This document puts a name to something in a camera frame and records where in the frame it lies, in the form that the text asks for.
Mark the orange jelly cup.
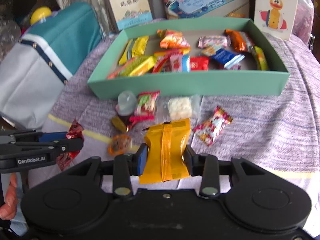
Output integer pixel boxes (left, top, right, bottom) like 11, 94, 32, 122
107, 134, 132, 156

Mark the dark red foil candy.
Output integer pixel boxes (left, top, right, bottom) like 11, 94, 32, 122
56, 119, 84, 171

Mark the brown gold candy packet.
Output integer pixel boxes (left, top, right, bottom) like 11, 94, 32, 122
110, 114, 156, 133

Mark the golden yellow pastry packet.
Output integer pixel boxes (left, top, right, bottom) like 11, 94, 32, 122
139, 118, 191, 184

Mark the green-red small candy packet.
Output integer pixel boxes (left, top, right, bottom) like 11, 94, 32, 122
135, 90, 160, 117

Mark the clear jelly cup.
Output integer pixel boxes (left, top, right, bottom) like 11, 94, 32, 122
116, 90, 137, 116

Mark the clear rice cake packet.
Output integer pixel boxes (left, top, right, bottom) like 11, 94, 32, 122
155, 95, 201, 123

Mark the orange-red narrow snack packet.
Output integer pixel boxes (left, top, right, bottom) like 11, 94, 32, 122
106, 57, 137, 80

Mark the yellow-green candy bar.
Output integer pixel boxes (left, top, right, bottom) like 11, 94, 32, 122
118, 56, 157, 77

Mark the pink sparkly snack packet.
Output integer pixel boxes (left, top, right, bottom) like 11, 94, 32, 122
219, 64, 241, 70

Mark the pink peach candy packet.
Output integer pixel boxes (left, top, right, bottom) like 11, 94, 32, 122
170, 54, 191, 73

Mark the red Skittles bag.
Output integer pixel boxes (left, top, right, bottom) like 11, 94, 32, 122
152, 48, 190, 73

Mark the blue cracker packet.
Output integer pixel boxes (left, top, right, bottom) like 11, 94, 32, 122
201, 47, 245, 69

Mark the green-yellow snack bar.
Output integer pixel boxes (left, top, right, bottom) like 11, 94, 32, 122
252, 46, 269, 71

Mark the yellow wafer bar packet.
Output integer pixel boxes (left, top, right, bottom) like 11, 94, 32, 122
118, 36, 149, 66

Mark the pink patterned snack packet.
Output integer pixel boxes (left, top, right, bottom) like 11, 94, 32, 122
198, 35, 231, 48

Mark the orange foil snack packet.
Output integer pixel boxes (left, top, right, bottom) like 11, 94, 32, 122
225, 29, 255, 53

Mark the orange fries snack bag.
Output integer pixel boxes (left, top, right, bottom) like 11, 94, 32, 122
157, 29, 190, 49

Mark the red small snack packet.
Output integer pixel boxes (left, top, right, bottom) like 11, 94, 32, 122
190, 56, 209, 72

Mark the person's left hand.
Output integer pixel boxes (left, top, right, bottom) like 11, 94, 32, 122
1, 173, 18, 220

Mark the red Hello Kitty packet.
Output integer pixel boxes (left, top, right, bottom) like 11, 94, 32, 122
193, 106, 233, 146

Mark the teal and white bag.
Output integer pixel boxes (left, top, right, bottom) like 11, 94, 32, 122
1, 1, 103, 129

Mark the mint green cardboard tray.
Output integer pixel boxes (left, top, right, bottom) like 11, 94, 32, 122
87, 17, 290, 99

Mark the yellow ball toy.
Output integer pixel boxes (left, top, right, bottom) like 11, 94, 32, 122
30, 7, 52, 25

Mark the brown pineapple cake box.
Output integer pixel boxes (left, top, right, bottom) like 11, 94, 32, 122
105, 0, 154, 32

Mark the white roly-poly duck box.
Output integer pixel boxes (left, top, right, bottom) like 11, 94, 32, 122
254, 0, 298, 40

